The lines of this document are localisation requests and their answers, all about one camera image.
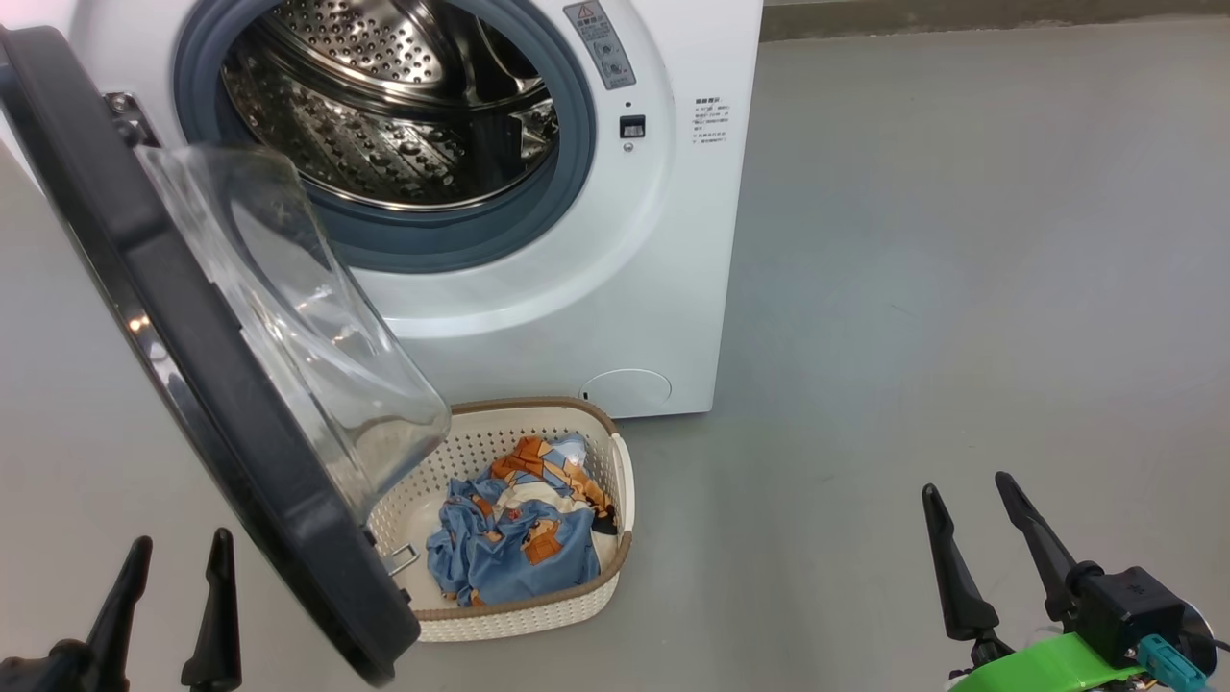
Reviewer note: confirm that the perforated steel washer drum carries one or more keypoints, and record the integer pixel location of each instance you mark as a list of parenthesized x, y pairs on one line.
[(384, 125)]

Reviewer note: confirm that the cream perforated laundry basket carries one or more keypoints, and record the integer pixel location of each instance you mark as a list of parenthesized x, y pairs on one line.
[(596, 452)]

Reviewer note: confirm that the metal door hinge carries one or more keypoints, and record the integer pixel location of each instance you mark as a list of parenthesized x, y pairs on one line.
[(125, 111)]

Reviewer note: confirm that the white front-load washing machine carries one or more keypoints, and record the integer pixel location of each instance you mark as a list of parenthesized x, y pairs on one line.
[(577, 288)]

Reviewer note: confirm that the black door latch socket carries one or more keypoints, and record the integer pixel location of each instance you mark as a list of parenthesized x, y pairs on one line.
[(632, 127)]

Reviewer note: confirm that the cream and orange garment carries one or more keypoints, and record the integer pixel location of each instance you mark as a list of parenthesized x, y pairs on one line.
[(538, 466)]

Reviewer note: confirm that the black washing machine door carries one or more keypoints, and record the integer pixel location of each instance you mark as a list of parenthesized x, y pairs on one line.
[(192, 365)]

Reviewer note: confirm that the round white filter cover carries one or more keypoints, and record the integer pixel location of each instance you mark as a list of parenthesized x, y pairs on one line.
[(625, 389)]

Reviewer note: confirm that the grey warning sticker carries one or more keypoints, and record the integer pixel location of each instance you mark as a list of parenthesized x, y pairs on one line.
[(601, 43)]

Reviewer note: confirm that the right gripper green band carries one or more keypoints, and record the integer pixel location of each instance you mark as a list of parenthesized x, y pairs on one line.
[(1047, 668)]

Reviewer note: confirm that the blue bear-print garment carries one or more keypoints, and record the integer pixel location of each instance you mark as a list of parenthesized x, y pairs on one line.
[(500, 572)]

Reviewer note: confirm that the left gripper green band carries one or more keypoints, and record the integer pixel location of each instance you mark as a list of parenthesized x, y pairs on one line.
[(43, 673)]

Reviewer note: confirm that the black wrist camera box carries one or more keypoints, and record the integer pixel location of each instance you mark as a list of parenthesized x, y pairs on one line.
[(1129, 605)]

